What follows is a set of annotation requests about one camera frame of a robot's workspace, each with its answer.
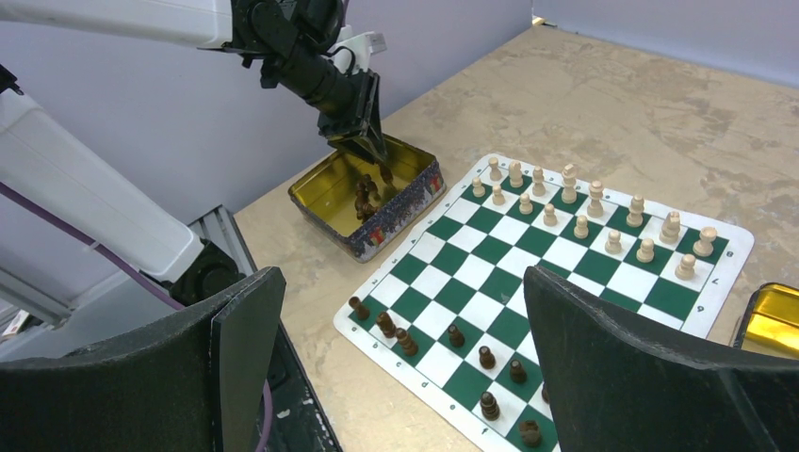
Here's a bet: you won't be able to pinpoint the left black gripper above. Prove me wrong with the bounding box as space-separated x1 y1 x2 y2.
318 70 388 164

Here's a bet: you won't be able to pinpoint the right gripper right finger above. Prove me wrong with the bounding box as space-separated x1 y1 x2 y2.
524 266 798 451

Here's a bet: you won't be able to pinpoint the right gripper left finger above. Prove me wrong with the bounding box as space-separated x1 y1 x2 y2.
1 266 286 451

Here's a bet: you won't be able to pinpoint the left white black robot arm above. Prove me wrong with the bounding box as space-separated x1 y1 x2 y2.
1 1 388 309

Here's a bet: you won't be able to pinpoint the dark pieces in tray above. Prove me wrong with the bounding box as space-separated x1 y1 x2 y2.
354 164 398 223

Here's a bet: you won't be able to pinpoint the white chess pieces row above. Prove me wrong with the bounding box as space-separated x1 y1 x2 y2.
448 157 734 299

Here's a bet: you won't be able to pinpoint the green white chess board mat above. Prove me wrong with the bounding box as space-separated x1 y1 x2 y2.
334 153 755 451

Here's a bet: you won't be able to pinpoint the left gold tin tray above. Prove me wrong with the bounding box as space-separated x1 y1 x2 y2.
287 136 447 263

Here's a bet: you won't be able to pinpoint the gold tin tray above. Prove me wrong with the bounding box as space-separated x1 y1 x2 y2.
730 282 798 360
287 136 447 263

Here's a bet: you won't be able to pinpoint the right gold tin tray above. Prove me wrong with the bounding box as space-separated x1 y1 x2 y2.
730 282 798 360

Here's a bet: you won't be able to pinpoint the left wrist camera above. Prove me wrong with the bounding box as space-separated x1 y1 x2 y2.
329 26 387 75

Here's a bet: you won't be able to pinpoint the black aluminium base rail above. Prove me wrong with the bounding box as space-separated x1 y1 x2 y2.
0 205 343 452

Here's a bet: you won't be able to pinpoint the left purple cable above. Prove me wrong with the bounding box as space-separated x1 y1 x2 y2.
0 181 276 452

